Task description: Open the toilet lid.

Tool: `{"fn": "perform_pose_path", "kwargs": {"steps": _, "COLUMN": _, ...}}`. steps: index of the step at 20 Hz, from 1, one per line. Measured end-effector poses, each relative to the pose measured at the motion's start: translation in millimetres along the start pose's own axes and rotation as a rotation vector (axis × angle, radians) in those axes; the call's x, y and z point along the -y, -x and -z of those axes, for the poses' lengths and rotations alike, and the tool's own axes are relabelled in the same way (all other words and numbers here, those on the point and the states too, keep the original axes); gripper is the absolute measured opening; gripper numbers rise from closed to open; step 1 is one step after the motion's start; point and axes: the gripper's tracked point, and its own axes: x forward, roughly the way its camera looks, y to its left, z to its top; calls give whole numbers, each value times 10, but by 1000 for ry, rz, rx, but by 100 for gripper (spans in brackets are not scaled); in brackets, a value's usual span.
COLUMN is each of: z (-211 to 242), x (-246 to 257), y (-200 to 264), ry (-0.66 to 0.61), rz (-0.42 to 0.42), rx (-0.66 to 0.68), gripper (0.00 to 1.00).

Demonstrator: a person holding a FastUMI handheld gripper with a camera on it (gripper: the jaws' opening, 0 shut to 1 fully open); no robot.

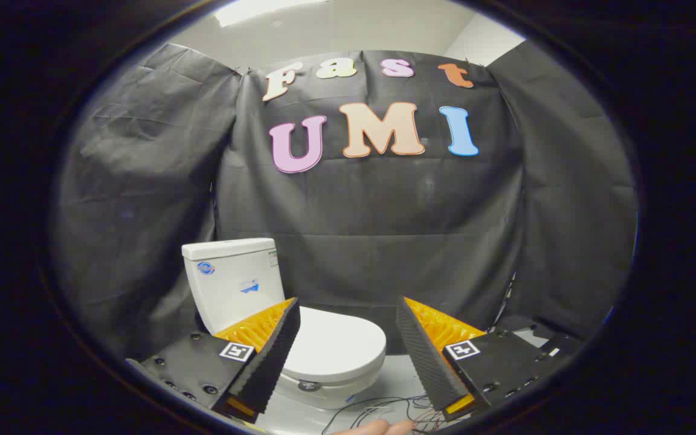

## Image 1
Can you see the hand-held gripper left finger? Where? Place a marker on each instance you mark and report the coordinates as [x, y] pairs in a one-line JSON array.
[[272, 362]]

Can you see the black backdrop cloth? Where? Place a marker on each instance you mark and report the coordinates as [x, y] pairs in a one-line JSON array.
[[384, 211]]

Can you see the white toilet lid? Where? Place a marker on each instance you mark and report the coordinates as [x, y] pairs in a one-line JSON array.
[[336, 344]]

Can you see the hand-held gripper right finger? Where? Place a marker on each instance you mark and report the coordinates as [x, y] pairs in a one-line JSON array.
[[423, 362]]

